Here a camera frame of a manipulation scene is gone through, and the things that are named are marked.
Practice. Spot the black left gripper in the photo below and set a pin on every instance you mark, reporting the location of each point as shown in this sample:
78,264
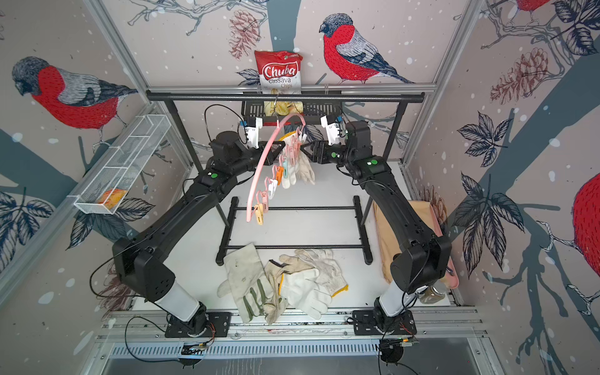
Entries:
272,155

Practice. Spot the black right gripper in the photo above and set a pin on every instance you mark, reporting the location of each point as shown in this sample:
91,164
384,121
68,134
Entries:
316,148

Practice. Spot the white knit glove yellow cuff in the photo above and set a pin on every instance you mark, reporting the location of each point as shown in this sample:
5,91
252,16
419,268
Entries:
305,170

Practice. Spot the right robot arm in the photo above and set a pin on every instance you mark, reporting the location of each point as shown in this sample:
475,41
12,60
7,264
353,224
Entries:
424,256

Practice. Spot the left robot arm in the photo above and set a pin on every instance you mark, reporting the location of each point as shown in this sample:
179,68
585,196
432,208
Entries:
140,262

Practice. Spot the orange clothespin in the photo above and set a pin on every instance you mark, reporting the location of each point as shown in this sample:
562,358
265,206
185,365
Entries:
278,173

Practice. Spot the yellow clothespin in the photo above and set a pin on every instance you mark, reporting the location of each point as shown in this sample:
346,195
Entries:
259,211

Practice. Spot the red cassava chips bag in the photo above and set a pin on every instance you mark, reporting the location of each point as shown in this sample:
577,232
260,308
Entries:
279,72

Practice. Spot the beige cloth mat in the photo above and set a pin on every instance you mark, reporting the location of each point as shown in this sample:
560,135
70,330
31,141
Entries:
386,237

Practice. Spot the black garment rack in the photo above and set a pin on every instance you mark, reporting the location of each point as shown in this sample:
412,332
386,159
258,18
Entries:
324,99

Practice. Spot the knit glove yellow cuff bottom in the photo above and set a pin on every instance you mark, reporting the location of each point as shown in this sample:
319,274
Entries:
330,274

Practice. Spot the beige glove middle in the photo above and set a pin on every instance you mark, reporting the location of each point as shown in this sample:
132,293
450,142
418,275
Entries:
275,304

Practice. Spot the orange snack packet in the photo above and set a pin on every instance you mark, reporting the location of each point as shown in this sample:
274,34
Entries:
112,197

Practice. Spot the glass jar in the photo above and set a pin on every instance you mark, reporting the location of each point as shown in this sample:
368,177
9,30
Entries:
433,294

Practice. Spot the pink tray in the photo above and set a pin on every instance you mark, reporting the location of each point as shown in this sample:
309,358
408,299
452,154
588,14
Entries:
450,279

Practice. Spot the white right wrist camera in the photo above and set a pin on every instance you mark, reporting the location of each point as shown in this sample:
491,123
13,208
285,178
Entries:
333,128

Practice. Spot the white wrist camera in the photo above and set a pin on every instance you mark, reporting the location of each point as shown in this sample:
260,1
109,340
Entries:
253,131
333,128

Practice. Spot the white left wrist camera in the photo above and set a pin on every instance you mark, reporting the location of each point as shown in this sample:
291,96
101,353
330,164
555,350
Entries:
253,131

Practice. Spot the black wall basket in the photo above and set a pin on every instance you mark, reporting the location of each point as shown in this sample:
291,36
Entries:
272,112

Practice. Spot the white wire mesh shelf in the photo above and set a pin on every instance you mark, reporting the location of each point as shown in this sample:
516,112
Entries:
125,163

